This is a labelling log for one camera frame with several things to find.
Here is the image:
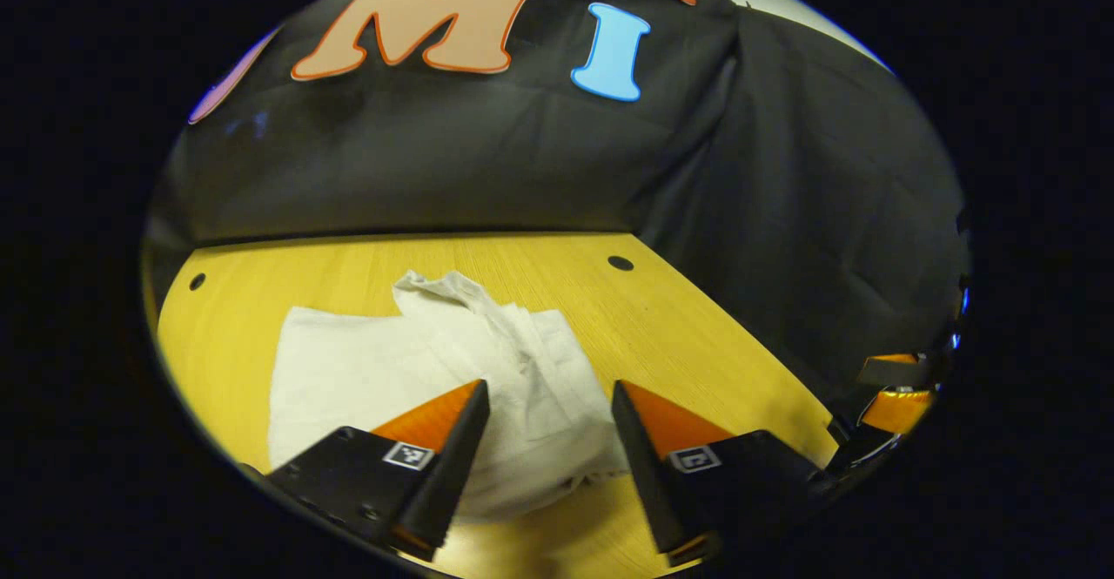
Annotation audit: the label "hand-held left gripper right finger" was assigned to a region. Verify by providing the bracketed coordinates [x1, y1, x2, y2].
[611, 379, 826, 568]

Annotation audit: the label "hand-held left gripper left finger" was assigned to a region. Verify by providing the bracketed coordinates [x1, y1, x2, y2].
[264, 379, 492, 563]

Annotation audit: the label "white jeans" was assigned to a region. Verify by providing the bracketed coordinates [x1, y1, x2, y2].
[267, 270, 633, 524]

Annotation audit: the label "black backdrop cloth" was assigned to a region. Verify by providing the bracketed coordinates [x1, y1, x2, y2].
[144, 0, 971, 441]

